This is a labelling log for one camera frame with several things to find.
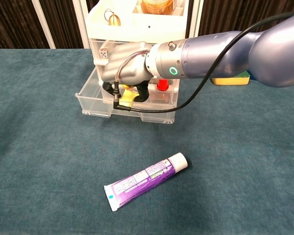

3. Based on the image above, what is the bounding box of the white drawer organizer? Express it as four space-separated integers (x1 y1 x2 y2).
85 0 189 111

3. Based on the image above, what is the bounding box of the purple white toothpaste tube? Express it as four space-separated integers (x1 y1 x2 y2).
103 152 189 212

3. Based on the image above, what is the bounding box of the white metal frame post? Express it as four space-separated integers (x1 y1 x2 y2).
31 0 56 49
72 0 95 49
188 0 204 40

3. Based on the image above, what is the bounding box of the green yellow sponge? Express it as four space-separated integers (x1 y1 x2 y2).
210 70 251 86

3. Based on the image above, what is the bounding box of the black hand cable with plug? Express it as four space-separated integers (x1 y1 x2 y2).
112 11 294 114

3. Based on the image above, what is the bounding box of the tub of orange rubber bands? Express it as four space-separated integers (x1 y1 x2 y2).
140 0 174 14

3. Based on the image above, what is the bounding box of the teal table cloth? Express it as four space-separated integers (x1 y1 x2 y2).
0 48 294 235

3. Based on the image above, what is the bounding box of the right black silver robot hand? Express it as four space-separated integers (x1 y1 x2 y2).
101 41 154 103

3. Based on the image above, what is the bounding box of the red plastic toy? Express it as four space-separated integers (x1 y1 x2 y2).
156 78 169 91

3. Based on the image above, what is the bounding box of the small gold bell charm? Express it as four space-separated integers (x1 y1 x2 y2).
104 9 122 26

